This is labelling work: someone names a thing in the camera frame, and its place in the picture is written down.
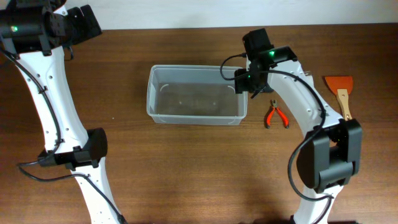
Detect red scraper with wooden handle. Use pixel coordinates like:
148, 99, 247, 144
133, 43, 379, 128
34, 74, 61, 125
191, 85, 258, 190
324, 76, 353, 121

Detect clear plastic container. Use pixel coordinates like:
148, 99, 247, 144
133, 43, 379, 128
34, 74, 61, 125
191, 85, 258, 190
146, 65, 248, 126

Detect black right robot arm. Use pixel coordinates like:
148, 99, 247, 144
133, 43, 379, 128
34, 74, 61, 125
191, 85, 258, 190
234, 29, 363, 223

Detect red handled pliers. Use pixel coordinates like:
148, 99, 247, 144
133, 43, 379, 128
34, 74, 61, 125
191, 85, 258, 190
264, 99, 290, 129

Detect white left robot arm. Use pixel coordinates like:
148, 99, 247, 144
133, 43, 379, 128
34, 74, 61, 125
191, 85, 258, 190
1, 1, 126, 223

